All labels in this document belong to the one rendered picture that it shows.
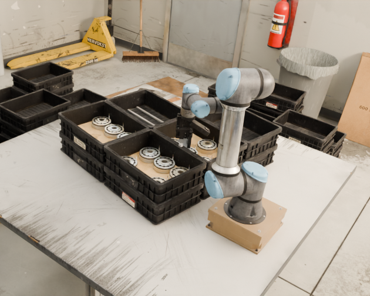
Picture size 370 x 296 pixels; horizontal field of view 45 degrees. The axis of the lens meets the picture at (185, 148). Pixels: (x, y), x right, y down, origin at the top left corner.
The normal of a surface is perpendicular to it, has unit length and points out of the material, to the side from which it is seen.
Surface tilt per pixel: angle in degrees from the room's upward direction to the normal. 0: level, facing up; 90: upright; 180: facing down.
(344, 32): 90
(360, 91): 78
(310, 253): 0
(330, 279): 0
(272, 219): 2
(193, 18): 90
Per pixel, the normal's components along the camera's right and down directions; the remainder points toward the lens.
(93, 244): 0.10, -0.86
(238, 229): -0.57, 0.37
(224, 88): -0.90, -0.05
